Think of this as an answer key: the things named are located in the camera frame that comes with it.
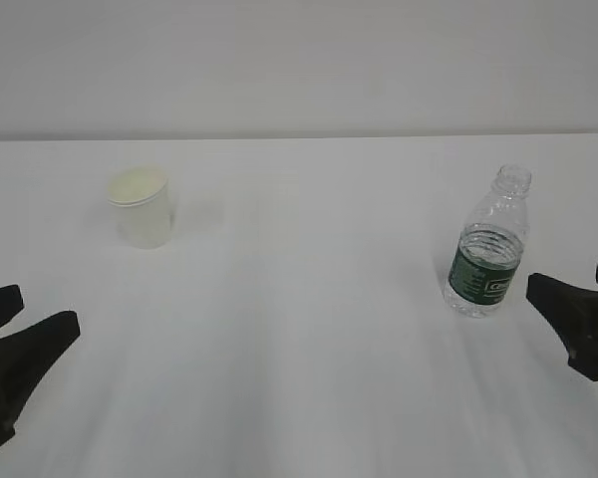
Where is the clear plastic water bottle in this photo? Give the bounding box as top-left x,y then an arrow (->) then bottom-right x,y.
444,164 -> 532,318

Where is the white paper cup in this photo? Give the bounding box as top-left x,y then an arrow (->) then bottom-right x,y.
107,166 -> 171,249

